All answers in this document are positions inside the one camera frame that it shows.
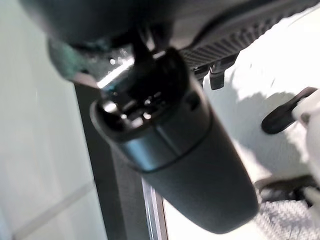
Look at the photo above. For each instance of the silver right robot leg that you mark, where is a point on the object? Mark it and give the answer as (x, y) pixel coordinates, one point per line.
(312, 140)

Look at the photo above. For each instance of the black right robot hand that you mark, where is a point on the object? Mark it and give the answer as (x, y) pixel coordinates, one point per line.
(200, 180)

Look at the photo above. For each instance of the black left robot foot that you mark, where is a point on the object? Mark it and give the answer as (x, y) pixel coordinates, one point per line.
(277, 192)

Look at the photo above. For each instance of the silver robot leg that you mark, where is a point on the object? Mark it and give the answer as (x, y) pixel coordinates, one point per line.
(313, 197)
(312, 140)

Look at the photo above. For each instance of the silver left robot leg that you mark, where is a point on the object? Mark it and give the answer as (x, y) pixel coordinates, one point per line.
(313, 197)

